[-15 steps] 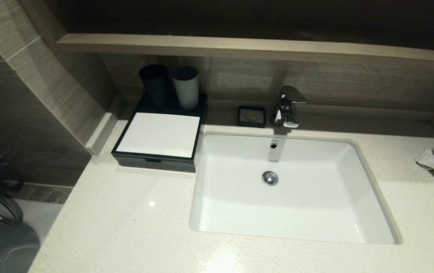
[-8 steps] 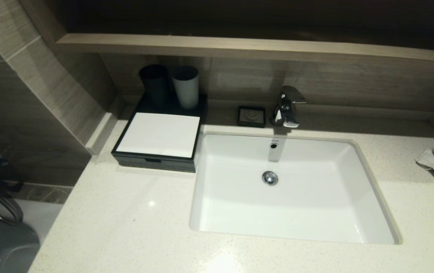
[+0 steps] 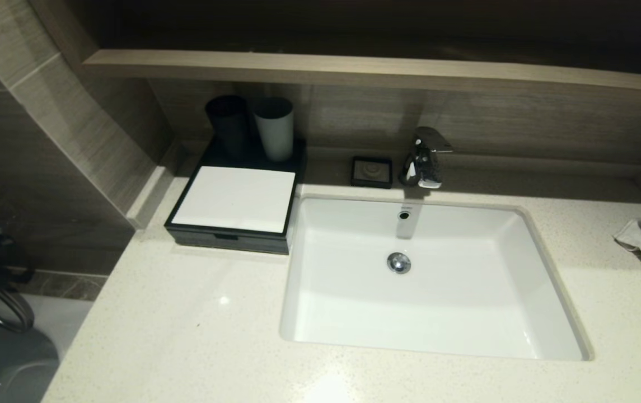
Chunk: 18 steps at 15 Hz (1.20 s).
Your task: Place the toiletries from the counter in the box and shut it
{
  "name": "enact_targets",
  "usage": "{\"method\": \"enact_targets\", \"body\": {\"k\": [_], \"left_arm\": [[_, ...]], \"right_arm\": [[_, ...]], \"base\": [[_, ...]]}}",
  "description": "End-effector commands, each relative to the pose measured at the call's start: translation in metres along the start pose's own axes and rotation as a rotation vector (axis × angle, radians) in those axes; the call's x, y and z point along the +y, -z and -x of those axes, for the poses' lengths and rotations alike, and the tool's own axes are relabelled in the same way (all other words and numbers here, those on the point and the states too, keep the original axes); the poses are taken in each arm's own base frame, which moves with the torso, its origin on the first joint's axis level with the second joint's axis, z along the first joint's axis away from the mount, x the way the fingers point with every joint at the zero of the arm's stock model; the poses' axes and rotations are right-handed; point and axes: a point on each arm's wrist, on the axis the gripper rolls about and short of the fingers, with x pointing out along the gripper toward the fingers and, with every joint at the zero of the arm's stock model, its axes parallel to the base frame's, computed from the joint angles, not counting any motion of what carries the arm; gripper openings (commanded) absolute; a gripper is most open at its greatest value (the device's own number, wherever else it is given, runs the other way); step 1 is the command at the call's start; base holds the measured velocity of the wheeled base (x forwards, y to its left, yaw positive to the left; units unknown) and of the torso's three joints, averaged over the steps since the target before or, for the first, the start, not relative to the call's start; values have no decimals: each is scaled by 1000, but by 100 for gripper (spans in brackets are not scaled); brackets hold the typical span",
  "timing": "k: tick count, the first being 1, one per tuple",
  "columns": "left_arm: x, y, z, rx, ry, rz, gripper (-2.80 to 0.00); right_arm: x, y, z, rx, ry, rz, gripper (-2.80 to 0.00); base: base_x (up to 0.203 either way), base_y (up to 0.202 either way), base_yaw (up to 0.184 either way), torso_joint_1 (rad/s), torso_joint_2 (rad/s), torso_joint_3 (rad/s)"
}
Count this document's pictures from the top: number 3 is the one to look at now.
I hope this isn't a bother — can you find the black plastic tray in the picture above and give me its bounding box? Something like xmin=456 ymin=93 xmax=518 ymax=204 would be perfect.
xmin=166 ymin=227 xmax=289 ymax=256

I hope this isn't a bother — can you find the round black dish metal centre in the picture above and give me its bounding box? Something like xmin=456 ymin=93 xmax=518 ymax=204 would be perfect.
xmin=205 ymin=95 xmax=255 ymax=161

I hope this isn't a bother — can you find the black amenity tray with drawer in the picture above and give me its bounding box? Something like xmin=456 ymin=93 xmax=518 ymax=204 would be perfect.
xmin=163 ymin=133 xmax=307 ymax=255

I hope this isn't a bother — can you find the black soap dish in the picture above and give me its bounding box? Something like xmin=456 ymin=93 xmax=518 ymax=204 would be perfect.
xmin=350 ymin=156 xmax=394 ymax=189

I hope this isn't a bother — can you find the grey cup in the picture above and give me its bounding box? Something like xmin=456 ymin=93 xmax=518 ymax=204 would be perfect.
xmin=252 ymin=97 xmax=294 ymax=163

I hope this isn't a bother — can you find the white ribbed mat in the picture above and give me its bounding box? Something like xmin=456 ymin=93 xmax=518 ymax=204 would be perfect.
xmin=171 ymin=166 xmax=296 ymax=234

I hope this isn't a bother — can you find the chrome drain plug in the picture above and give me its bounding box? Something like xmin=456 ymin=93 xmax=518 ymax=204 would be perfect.
xmin=387 ymin=252 xmax=412 ymax=275

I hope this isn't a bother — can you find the chrome faucet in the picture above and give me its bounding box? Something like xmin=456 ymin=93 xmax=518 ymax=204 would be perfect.
xmin=399 ymin=126 xmax=454 ymax=189

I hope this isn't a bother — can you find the white sink basin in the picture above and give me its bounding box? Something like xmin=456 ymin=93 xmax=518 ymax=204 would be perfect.
xmin=279 ymin=193 xmax=595 ymax=362

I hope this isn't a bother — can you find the grey toilet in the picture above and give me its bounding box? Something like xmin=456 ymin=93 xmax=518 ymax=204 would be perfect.
xmin=0 ymin=327 xmax=60 ymax=403

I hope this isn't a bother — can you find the wooden wall shelf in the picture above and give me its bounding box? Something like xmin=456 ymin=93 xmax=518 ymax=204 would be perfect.
xmin=82 ymin=49 xmax=641 ymax=96

